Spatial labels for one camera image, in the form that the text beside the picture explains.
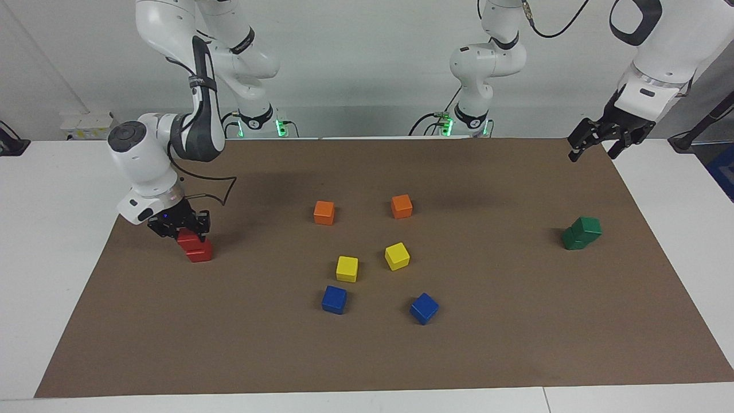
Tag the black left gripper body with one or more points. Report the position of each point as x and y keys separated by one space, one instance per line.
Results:
x=625 y=120

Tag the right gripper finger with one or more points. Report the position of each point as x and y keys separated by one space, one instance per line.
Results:
x=167 y=233
x=203 y=228

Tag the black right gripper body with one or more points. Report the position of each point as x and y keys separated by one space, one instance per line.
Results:
x=178 y=217

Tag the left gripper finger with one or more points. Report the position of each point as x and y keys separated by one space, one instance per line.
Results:
x=618 y=146
x=582 y=137

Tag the red wooden block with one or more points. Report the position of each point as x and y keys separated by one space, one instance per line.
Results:
x=188 y=239
x=200 y=252

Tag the green wooden block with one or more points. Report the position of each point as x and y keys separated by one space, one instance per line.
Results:
x=570 y=241
x=590 y=229

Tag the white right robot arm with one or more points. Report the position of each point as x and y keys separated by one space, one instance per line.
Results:
x=143 y=160

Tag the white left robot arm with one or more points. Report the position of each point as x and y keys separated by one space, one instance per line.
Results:
x=487 y=63

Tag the black stand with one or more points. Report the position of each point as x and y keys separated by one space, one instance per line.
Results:
x=685 y=140

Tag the brown table mat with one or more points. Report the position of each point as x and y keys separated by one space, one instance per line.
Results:
x=229 y=332

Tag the blue object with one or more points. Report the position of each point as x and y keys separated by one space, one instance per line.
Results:
x=723 y=169

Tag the orange wooden block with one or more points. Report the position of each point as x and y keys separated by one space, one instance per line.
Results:
x=324 y=212
x=401 y=206

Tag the white power strip box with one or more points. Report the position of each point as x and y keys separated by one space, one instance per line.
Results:
x=92 y=126

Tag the blue wooden block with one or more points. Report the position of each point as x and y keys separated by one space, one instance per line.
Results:
x=424 y=308
x=334 y=299

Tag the yellow wooden block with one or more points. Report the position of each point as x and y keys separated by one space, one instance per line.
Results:
x=347 y=268
x=397 y=256

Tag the black clamp base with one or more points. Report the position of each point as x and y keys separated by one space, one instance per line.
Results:
x=11 y=146

